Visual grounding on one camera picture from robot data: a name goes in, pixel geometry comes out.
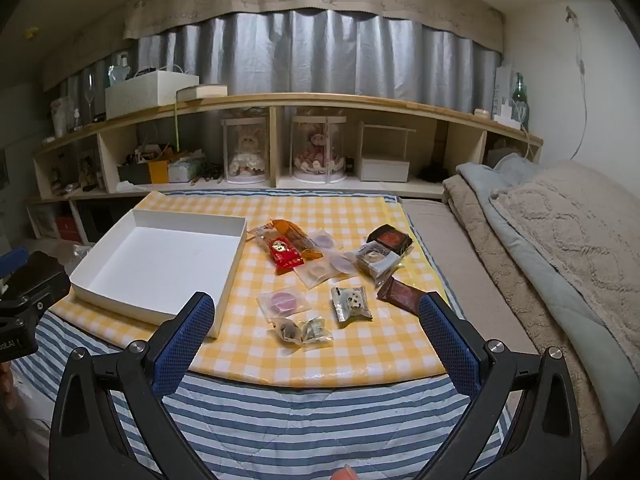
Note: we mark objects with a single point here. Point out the clear packet green ball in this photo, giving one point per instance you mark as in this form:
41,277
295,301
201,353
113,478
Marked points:
316,329

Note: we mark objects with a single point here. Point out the orange snack packet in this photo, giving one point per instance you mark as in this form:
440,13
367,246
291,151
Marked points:
292,231

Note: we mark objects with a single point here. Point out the clear packet pale pastry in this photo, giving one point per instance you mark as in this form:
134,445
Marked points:
312,275

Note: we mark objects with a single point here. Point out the beige bed mattress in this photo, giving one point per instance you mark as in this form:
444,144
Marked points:
450,260

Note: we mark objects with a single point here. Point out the white wooden frame box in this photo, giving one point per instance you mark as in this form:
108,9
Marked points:
382,169

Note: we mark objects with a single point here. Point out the cream doll in clear case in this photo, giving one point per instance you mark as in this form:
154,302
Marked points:
245,152

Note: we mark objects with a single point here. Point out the cream book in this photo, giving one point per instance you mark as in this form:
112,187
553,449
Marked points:
200,91

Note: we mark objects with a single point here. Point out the clear glass jar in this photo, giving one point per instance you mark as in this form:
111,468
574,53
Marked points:
64,117

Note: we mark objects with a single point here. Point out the photo frame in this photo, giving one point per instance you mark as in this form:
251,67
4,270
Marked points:
88,169

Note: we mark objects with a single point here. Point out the beige fleece blanket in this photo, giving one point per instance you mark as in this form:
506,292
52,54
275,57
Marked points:
480,240

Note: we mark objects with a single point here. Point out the red snack packet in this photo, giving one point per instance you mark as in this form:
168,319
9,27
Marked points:
285,256

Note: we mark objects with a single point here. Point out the green glass bottle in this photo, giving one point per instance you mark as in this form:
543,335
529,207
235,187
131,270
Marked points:
520,92

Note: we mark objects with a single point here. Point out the white storage box on shelf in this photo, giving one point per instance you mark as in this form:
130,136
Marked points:
145,92

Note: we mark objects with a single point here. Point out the wine glass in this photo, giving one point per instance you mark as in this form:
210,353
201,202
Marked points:
91,92

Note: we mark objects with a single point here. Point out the person's right hand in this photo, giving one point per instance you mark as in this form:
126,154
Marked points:
345,474

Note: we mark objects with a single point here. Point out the grey curtain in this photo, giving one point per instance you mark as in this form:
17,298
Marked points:
325,55

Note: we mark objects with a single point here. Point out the brown snack packet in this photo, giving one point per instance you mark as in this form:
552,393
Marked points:
400,295

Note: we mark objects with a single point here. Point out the black fluffy item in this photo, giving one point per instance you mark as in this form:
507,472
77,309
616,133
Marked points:
432,173

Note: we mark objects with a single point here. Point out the white cardboard box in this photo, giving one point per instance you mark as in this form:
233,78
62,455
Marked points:
150,260

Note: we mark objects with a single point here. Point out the red storage box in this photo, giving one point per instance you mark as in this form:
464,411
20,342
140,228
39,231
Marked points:
66,228

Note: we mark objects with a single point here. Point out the red doll in clear case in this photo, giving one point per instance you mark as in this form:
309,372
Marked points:
317,150

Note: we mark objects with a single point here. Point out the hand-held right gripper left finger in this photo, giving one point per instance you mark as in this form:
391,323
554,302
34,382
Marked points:
185,345

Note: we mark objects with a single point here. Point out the clear packet dark ball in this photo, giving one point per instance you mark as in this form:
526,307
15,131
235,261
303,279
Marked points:
287,331

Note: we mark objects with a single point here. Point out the grey-blue blanket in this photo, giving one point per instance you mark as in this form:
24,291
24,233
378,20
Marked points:
520,240

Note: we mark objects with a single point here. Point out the small clear snack packet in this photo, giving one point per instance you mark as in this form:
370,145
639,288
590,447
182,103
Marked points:
260,234

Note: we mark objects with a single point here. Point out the orange cardboard box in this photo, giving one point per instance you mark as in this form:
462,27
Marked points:
159,172

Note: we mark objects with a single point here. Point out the clear packet pink pastry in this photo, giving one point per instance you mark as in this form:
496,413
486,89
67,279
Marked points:
282,301

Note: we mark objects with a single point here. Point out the black packet red pastry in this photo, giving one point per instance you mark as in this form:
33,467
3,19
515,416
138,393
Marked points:
390,237

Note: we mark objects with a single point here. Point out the yellow checked mat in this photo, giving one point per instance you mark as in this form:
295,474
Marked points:
380,345

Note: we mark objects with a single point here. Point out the grey web-print pastry packet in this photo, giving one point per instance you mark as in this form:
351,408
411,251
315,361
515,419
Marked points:
372,258

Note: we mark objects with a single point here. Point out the green tissue box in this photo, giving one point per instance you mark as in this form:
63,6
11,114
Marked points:
186,170

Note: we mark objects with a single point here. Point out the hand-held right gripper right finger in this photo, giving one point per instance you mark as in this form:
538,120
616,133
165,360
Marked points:
447,345

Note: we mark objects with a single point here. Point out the panda print snack packet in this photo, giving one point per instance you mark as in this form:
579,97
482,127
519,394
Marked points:
352,305

